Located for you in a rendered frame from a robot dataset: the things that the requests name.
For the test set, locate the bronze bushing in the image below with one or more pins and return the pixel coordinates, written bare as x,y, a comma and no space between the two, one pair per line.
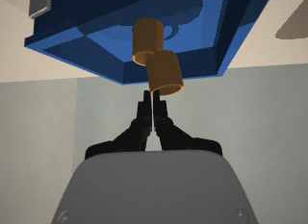
148,38
163,73

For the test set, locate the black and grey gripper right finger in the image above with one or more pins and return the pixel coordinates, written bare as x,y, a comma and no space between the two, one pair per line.
173,138

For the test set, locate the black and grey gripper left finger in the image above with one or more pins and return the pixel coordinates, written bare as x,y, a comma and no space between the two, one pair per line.
134,138

